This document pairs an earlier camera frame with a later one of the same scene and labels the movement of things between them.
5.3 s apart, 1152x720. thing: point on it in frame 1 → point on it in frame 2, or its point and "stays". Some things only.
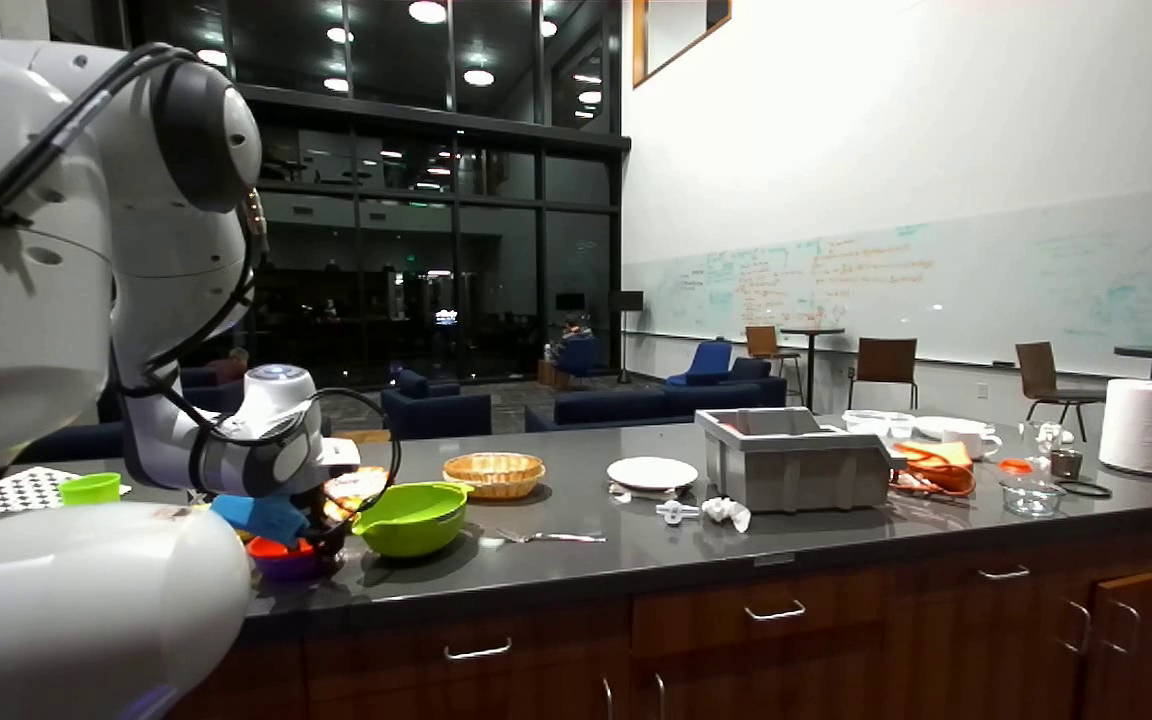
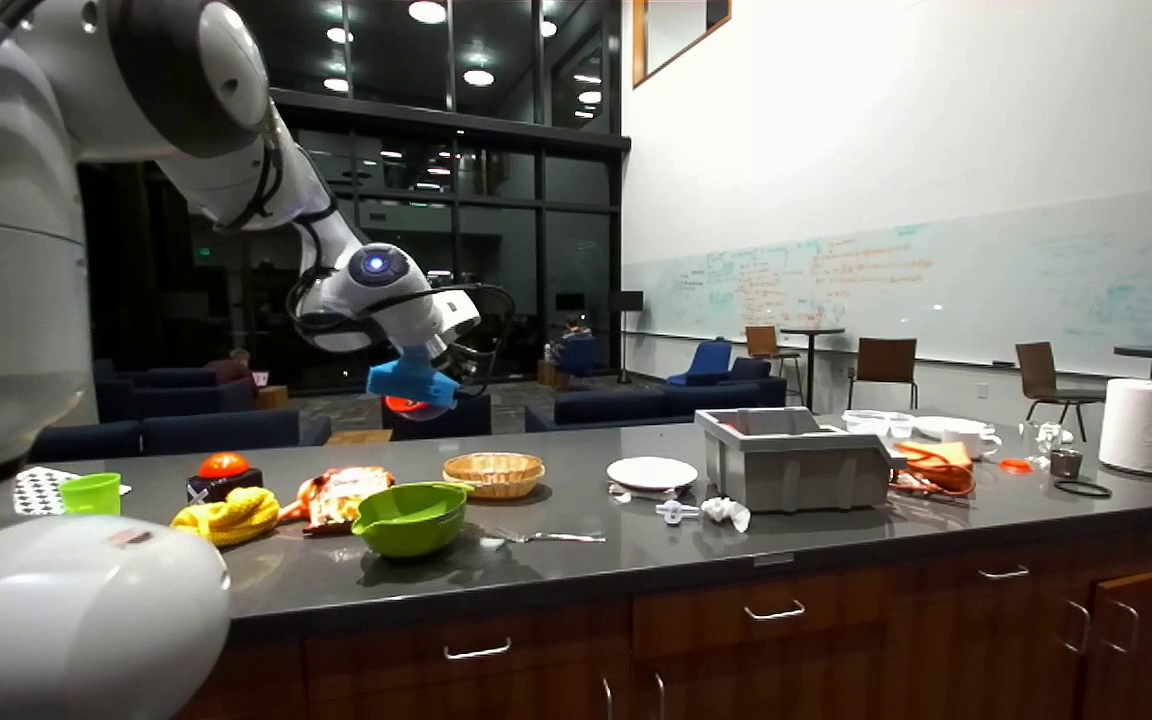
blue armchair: [714, 356] stays
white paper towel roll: [1150, 426] stays
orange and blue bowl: [287, 558] → [407, 405]
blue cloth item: [269, 519] → [416, 376]
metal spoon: [566, 539] stays
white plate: [653, 473] stays
